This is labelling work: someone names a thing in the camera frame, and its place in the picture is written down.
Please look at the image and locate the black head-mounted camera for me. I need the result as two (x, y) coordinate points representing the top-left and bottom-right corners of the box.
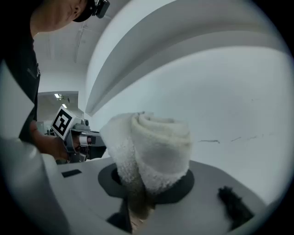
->
(73, 0), (111, 23)

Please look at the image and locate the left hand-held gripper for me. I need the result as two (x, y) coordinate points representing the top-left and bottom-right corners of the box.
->
(50, 105), (101, 162)

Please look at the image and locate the person's black shirt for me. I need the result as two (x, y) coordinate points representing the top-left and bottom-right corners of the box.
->
(3, 34), (41, 144)

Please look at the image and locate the person's head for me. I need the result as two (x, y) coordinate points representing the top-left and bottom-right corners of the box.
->
(29, 0), (90, 39)

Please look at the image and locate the person's left hand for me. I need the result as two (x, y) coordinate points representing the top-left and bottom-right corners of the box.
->
(45, 135), (81, 161)

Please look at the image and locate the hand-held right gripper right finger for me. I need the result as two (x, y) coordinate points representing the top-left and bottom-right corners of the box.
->
(142, 160), (269, 235)

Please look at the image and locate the person's left forearm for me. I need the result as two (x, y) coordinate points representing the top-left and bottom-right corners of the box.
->
(29, 120), (56, 159)

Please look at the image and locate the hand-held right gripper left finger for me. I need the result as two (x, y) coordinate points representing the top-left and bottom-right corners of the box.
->
(56, 158), (133, 234)

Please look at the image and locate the white cloth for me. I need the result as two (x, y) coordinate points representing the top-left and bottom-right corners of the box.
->
(99, 111), (193, 220)

